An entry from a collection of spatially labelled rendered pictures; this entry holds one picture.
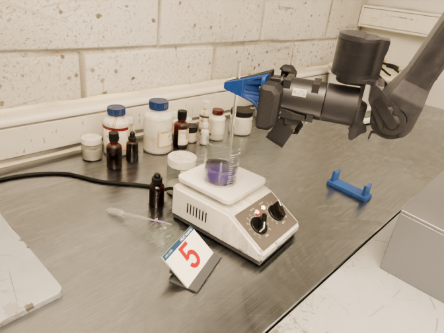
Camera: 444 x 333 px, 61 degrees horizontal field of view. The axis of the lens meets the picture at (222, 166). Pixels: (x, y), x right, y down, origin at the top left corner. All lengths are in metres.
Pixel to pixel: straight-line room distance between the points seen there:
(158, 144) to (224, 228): 0.38
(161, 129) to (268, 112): 0.46
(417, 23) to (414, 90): 1.37
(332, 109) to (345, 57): 0.07
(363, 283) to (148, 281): 0.34
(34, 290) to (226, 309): 0.26
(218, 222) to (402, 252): 0.30
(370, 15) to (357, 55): 1.46
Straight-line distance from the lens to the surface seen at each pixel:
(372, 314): 0.62
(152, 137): 0.94
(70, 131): 0.96
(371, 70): 0.57
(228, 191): 0.64
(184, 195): 0.67
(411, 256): 0.68
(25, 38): 0.92
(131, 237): 0.67
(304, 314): 0.58
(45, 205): 0.77
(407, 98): 0.56
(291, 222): 0.69
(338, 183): 0.93
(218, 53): 1.26
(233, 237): 0.63
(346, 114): 0.57
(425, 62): 0.56
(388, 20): 1.98
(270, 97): 0.51
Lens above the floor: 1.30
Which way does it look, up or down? 26 degrees down
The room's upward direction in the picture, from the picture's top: 7 degrees clockwise
